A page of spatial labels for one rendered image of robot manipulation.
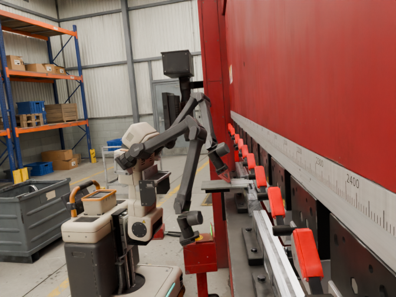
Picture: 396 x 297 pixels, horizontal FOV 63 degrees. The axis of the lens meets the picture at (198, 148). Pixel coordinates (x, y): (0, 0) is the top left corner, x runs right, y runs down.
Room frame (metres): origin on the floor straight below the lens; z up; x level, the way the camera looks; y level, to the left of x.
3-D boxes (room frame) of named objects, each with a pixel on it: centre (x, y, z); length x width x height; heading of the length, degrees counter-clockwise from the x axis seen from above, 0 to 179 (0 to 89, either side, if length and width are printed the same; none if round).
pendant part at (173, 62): (3.15, 0.12, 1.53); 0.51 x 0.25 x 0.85; 175
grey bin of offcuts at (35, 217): (3.53, 1.95, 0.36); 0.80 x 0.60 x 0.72; 164
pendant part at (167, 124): (3.10, 0.21, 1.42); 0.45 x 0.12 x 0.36; 175
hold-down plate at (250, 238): (1.26, -0.19, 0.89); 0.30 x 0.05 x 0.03; 176
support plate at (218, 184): (1.87, -0.14, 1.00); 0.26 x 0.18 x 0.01; 86
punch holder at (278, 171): (0.69, -0.21, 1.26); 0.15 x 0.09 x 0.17; 176
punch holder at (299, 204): (0.49, -0.20, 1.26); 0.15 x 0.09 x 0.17; 176
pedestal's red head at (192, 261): (1.58, 0.04, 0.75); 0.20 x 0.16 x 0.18; 2
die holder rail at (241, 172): (2.41, -0.32, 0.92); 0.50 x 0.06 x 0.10; 176
